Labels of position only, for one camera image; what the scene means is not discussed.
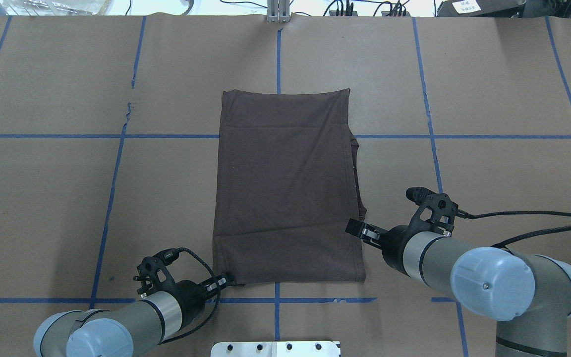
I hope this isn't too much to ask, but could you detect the white central pillar mount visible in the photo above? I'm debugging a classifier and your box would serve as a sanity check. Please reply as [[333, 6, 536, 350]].
[[210, 341, 342, 357]]

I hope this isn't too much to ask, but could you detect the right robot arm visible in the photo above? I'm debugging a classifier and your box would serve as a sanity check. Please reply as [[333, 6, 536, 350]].
[[346, 219, 571, 357]]

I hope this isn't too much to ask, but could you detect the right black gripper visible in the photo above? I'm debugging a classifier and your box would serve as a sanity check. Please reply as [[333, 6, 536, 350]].
[[345, 219, 410, 274]]

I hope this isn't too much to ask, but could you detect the clear plastic bag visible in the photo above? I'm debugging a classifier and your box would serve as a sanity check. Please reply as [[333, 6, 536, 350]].
[[0, 0, 113, 16]]

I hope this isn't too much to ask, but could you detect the aluminium frame post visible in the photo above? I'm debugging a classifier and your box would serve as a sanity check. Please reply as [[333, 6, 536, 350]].
[[267, 0, 291, 23]]

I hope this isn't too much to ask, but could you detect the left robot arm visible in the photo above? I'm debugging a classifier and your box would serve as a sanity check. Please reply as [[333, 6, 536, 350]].
[[33, 274, 230, 357]]

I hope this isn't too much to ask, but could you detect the dark brown t-shirt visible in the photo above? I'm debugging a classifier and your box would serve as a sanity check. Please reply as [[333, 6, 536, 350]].
[[212, 88, 366, 286]]

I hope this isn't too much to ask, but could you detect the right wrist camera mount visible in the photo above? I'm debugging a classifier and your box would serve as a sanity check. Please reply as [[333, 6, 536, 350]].
[[405, 187, 468, 237]]

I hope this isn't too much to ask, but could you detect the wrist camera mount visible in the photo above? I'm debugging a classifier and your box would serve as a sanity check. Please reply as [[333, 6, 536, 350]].
[[405, 187, 468, 237], [133, 248, 179, 298]]

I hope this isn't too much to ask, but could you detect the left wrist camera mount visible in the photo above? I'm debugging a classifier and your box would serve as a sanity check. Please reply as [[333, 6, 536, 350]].
[[133, 248, 179, 298]]

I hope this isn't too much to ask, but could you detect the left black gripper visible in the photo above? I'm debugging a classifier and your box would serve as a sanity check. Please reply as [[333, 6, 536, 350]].
[[176, 276, 233, 318]]

